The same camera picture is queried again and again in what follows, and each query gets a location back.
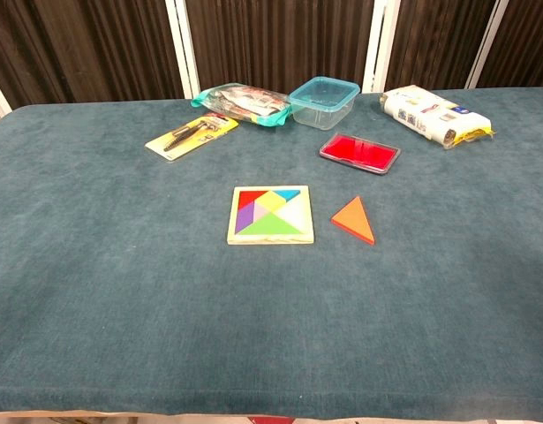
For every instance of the orange triangle puzzle piece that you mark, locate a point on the orange triangle puzzle piece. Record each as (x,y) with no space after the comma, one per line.
(355,219)

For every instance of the pink wooden puzzle piece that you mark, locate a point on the pink wooden puzzle piece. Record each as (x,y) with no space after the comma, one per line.
(262,214)

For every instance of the yellow puzzle piece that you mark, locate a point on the yellow puzzle piece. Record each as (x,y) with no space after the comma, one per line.
(271,201)

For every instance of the green triangular wooden puzzle piece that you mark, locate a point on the green triangular wooden puzzle piece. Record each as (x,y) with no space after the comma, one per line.
(271,226)

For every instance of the blue triangle puzzle piece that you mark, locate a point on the blue triangle puzzle piece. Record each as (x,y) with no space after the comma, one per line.
(288,194)

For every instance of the purple puzzle piece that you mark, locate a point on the purple puzzle piece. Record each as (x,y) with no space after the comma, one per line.
(244,219)

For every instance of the red triangle puzzle piece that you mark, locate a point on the red triangle puzzle piece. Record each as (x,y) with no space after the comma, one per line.
(247,197)

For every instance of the wooden tangram tray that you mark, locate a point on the wooden tangram tray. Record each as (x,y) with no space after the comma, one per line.
(309,221)

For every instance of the red flat plastic case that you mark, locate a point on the red flat plastic case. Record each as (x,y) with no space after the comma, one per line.
(359,153)

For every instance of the teal-edged snack bag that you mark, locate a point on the teal-edged snack bag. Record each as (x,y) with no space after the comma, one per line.
(244,103)

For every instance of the yellow razor blister pack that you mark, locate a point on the yellow razor blister pack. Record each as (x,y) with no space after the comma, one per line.
(187,138)

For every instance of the clear container with teal rim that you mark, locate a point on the clear container with teal rim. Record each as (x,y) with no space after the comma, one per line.
(324,106)

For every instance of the teal table cloth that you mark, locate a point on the teal table cloth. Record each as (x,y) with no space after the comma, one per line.
(121,287)

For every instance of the dark brown ribbed screen panel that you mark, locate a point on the dark brown ribbed screen panel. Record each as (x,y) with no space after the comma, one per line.
(85,48)
(280,40)
(434,40)
(527,44)

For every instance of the white wrapped package yellow end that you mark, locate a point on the white wrapped package yellow end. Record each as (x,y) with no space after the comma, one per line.
(430,117)

